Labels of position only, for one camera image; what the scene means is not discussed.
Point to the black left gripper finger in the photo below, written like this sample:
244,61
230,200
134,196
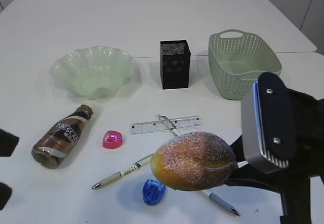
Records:
5,193
8,143

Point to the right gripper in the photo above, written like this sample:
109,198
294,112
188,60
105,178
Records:
293,184

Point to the sugared bread bun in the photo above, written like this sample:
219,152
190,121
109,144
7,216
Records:
194,161

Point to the blue clear grey-grip pen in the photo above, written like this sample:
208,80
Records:
219,202

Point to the grey grip pen on ruler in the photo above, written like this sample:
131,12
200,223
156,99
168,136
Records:
169,125

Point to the blue pencil sharpener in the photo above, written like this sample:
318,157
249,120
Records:
153,191

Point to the green woven plastic basket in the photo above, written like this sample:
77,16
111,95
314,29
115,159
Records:
236,60

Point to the pink pencil sharpener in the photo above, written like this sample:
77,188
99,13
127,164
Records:
112,139

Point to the beige grip pen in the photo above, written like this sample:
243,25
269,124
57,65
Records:
120,174

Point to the green wavy glass plate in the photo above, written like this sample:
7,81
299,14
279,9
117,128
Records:
94,72

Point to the black mesh pen holder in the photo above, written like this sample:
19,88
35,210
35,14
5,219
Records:
174,64

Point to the brown Nescafe coffee bottle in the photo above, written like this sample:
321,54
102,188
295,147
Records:
52,149

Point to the clear plastic ruler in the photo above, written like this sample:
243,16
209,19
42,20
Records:
157,126

